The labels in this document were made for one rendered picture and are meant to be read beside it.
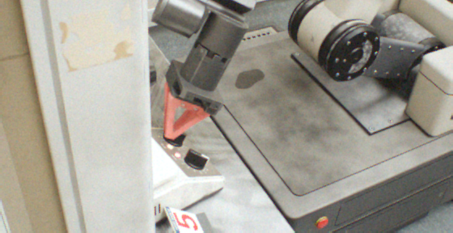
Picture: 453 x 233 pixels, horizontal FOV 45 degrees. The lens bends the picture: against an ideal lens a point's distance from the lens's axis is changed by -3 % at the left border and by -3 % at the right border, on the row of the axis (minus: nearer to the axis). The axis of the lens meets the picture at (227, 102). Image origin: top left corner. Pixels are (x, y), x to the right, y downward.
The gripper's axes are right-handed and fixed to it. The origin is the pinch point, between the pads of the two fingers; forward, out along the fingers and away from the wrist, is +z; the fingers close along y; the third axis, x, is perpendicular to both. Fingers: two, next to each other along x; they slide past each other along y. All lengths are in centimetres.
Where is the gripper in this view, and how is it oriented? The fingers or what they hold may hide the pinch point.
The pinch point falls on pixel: (170, 131)
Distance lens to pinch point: 85.1
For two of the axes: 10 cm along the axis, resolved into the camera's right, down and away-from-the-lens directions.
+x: 8.5, 3.1, 4.2
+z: -4.6, 8.3, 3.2
